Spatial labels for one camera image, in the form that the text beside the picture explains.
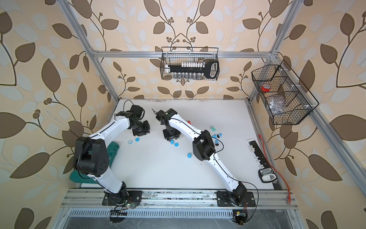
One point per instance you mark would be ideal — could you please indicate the black wire basket right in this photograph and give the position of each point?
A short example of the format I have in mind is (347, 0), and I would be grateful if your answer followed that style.
(284, 81)

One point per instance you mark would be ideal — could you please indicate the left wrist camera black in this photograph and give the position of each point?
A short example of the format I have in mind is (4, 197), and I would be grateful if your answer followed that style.
(138, 111)

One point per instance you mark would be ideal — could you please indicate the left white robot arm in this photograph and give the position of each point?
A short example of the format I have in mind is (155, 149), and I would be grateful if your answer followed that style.
(91, 156)

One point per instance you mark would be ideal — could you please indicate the green cloth bag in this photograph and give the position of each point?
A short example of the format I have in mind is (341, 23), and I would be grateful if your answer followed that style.
(77, 177)

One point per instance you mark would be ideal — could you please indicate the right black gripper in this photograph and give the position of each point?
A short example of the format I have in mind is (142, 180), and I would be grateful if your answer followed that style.
(168, 137)

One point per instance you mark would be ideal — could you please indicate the black wire basket back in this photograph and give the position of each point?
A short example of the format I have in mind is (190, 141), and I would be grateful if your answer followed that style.
(176, 55)

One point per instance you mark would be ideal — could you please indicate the clear plastic bag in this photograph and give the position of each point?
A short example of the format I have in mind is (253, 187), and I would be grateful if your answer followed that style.
(277, 104)

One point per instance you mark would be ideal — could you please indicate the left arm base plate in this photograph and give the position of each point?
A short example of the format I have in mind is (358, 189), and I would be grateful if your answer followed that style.
(124, 199)

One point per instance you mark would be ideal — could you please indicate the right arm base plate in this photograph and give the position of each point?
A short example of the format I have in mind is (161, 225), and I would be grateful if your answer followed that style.
(228, 199)

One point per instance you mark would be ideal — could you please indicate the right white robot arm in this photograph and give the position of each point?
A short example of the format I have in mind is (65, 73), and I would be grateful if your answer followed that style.
(203, 150)

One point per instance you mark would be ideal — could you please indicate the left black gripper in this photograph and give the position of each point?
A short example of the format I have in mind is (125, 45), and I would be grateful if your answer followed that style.
(147, 129)

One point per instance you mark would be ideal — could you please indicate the black white tool in basket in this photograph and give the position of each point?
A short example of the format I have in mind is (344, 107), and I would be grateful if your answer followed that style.
(207, 69)

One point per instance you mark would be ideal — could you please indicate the handheld label device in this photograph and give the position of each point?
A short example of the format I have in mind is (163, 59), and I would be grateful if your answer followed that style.
(265, 172)

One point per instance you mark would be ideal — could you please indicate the red tape roll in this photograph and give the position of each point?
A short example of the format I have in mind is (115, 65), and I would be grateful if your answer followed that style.
(265, 88)

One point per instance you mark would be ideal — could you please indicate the black wire basket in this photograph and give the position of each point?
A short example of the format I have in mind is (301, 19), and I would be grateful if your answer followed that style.
(284, 81)
(176, 55)

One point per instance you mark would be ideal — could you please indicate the aluminium rail front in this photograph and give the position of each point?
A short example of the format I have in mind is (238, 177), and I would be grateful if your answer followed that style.
(180, 199)

